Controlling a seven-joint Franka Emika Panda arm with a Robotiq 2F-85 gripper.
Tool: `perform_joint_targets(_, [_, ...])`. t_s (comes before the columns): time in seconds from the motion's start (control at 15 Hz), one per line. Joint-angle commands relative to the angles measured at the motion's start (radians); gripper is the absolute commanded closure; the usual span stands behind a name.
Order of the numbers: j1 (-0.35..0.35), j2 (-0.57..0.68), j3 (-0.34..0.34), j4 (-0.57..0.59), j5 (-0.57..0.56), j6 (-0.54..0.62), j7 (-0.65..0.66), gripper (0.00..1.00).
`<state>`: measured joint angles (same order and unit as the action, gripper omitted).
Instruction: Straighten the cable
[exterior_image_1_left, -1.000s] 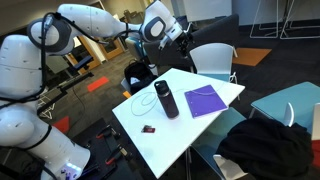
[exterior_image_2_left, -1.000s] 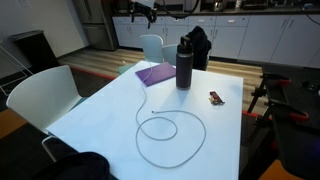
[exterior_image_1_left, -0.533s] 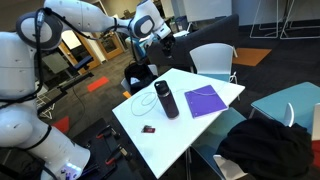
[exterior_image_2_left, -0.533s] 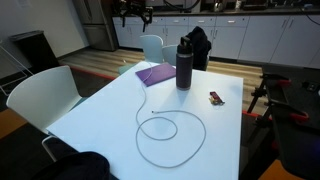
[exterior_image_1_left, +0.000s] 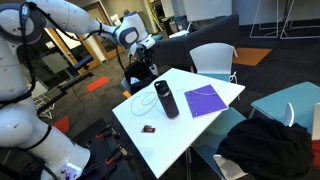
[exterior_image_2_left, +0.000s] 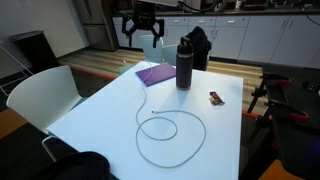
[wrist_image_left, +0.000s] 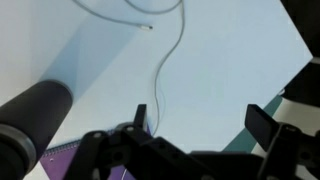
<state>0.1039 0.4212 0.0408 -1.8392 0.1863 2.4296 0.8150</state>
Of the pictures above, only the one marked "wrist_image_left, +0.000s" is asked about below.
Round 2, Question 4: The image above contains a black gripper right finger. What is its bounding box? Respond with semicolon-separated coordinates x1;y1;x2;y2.
244;103;320;180

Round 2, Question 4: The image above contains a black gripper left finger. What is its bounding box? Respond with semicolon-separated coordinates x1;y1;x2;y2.
63;103;158;180

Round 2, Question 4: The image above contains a thin white cable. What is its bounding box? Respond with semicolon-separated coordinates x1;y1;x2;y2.
71;0;186;137

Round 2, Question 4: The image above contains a white chair teal seat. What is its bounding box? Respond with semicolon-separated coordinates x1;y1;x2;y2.
222;88;320;180

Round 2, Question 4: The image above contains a purple spiral notebook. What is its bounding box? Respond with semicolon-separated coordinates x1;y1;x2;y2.
39;121;155;180

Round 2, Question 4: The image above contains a black water bottle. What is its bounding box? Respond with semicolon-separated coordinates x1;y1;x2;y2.
0;78;75;180

